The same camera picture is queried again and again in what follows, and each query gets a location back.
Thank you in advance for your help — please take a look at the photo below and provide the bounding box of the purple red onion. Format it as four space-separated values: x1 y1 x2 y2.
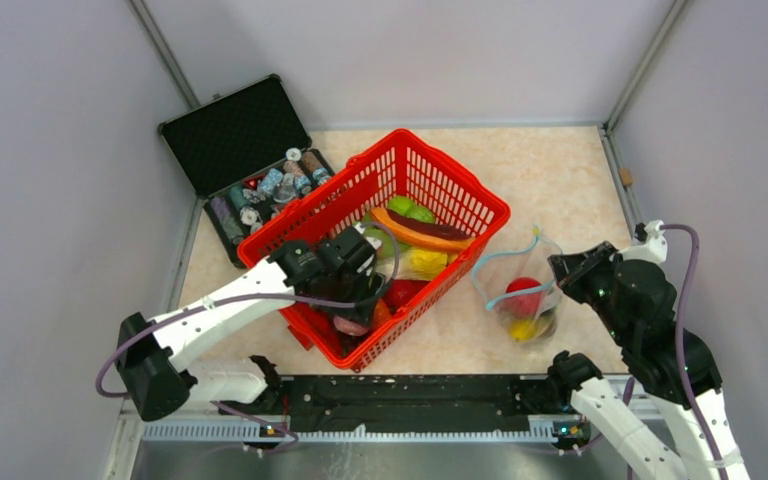
333 316 370 337

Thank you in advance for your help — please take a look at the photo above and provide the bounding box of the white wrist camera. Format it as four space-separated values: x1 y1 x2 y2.
618 220 668 265
354 224 389 251

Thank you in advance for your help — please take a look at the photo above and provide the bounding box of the black poker chip case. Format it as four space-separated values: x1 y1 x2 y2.
157 74 335 268

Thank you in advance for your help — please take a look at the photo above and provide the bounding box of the green leafy vegetable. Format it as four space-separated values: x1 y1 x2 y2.
363 226 410 260

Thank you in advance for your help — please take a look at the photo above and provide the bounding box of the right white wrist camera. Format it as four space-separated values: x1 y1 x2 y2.
618 220 668 265

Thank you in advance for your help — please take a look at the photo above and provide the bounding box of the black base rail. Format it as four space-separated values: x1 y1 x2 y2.
226 374 577 433

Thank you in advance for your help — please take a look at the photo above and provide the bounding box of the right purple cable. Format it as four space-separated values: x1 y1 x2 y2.
625 223 733 480

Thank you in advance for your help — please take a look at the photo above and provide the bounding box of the small orange pumpkin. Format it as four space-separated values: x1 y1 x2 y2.
370 299 392 330

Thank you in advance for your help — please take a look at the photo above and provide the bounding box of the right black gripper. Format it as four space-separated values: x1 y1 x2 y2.
547 239 632 345

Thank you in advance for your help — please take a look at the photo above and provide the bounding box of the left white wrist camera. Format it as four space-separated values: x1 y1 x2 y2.
354 224 389 251

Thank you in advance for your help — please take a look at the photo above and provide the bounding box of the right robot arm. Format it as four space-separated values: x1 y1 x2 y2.
546 237 749 479

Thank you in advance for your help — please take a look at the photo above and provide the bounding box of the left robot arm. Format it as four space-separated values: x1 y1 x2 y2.
105 225 392 422

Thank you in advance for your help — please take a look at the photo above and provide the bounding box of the light green lettuce head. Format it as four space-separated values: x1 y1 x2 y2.
387 195 436 224

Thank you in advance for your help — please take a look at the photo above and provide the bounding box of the clear zip top bag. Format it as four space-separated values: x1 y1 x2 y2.
471 225 563 345

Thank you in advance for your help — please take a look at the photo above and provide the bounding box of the red plastic shopping basket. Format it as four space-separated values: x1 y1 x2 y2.
237 129 511 372

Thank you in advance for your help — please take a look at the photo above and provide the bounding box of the red chili pepper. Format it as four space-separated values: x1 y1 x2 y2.
301 307 339 351

